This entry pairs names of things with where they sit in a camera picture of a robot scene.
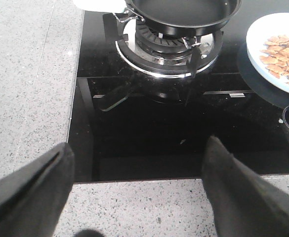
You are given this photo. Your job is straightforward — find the brown meat pieces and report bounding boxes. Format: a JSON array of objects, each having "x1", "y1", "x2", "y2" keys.
[{"x1": 259, "y1": 35, "x2": 289, "y2": 85}]

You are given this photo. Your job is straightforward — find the black frying pan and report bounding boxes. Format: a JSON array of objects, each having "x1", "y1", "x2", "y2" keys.
[{"x1": 72, "y1": 0, "x2": 243, "y2": 37}]

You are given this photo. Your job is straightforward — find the left black pan support grate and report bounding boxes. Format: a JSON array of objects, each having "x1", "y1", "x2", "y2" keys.
[{"x1": 103, "y1": 13, "x2": 223, "y2": 79}]

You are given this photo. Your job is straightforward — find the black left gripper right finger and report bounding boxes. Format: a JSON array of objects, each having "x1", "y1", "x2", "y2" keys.
[{"x1": 202, "y1": 136, "x2": 289, "y2": 237}]

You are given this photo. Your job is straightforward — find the black glass gas cooktop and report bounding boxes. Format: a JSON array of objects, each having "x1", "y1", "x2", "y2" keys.
[{"x1": 69, "y1": 0, "x2": 289, "y2": 182}]

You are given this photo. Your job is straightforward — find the light blue plate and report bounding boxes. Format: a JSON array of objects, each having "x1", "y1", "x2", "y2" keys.
[{"x1": 246, "y1": 13, "x2": 289, "y2": 93}]

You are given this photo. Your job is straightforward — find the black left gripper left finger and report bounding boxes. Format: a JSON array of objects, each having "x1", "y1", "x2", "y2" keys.
[{"x1": 0, "y1": 143, "x2": 75, "y2": 237}]

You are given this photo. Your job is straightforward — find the left black gas burner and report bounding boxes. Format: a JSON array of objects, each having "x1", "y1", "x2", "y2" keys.
[{"x1": 135, "y1": 21, "x2": 192, "y2": 59}]

